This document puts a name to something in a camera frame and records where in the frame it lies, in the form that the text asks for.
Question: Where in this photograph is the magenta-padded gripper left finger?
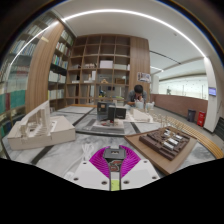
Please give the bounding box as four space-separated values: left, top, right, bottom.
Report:
71 145 112 192

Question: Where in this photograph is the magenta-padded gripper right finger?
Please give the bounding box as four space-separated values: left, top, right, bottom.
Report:
118 144 161 191

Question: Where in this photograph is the black charger block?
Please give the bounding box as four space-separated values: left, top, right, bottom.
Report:
102 147 127 173

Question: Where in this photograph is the wooden board with brown model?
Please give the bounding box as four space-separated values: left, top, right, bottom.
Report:
124 125 198 176

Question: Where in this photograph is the grey flat model base board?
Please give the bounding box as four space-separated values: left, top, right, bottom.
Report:
75 117 135 136

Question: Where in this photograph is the small white sloped model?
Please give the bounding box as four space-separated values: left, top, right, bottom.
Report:
128 107 155 124

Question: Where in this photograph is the white architectural building model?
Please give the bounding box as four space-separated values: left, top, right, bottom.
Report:
6 99 77 151

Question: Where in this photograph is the dark box building model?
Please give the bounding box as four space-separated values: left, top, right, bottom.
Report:
96 101 128 122

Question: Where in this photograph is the curved wooden slatted strip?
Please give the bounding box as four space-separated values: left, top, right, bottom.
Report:
156 113 224 160

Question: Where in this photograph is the dark waste bin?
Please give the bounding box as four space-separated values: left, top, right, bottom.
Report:
186 109 197 123

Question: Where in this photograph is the person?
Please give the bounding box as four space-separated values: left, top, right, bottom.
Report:
126 84 149 108

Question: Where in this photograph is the glass-fronted bookshelf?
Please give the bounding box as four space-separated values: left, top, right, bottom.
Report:
0 12 56 138

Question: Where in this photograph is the curved ceiling light strip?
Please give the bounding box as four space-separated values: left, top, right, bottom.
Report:
5 8 208 84

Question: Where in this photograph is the white coiled power cable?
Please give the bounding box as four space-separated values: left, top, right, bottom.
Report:
80 142 96 163

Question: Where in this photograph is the wall poster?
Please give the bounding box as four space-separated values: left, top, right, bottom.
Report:
136 71 152 84

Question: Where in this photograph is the wooden wall shelf unit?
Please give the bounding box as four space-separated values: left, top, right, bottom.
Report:
25 20 152 114

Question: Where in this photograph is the wall-mounted screen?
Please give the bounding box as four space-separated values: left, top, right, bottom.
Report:
208 86 218 97

